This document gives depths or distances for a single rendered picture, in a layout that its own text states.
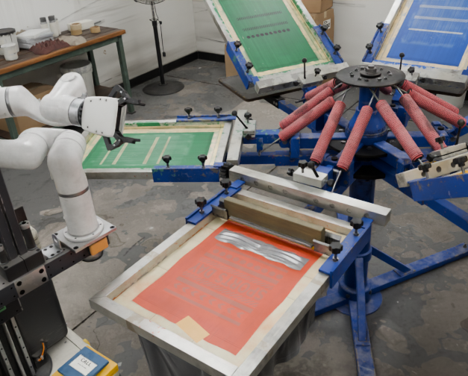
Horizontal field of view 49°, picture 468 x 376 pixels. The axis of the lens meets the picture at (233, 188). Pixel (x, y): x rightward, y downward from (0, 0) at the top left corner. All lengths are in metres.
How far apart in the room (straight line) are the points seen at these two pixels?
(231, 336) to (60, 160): 0.71
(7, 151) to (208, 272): 0.73
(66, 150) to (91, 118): 0.22
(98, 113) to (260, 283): 0.75
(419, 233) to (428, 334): 0.90
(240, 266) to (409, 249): 1.88
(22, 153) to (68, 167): 0.14
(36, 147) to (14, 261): 0.34
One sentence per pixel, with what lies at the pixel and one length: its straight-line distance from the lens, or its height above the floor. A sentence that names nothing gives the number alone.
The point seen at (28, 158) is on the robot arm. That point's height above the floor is 1.43.
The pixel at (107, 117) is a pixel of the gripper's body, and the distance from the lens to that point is 1.35.
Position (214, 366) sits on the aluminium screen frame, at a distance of 1.43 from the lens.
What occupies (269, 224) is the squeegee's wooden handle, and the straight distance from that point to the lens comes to 1.86.
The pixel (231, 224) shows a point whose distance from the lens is 1.97.
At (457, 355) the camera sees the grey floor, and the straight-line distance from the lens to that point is 2.89.
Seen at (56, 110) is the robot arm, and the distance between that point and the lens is 1.43.
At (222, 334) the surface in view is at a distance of 1.55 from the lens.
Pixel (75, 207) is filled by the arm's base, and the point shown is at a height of 1.26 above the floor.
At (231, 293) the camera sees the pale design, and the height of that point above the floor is 0.96.
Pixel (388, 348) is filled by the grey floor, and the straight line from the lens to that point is 2.84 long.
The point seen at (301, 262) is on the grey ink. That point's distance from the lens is 1.77.
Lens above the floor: 2.08
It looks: 31 degrees down
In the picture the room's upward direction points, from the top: 4 degrees counter-clockwise
